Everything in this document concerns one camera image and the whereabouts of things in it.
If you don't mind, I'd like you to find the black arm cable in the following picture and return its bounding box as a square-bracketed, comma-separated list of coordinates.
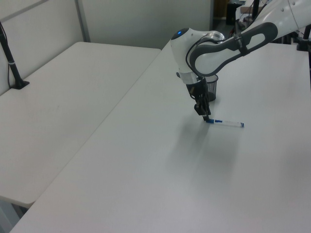
[185, 33, 219, 76]

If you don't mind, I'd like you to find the blue capped clear marker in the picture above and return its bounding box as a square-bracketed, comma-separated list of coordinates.
[206, 118, 245, 128]

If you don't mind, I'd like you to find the grey partition post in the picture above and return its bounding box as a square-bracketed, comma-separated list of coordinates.
[74, 0, 91, 43]

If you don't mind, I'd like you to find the white side table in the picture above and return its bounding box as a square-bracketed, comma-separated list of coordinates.
[0, 41, 162, 209]

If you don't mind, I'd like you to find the black clamped camera pole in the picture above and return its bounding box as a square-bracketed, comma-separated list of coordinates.
[0, 21, 31, 91]
[295, 23, 311, 52]

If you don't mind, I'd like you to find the dark background cabinet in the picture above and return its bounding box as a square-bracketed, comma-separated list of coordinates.
[225, 2, 238, 25]

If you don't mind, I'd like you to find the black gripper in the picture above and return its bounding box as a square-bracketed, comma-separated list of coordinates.
[186, 77, 212, 122]

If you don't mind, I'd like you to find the black mesh pen cup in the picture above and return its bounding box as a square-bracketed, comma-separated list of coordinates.
[202, 74, 219, 102]

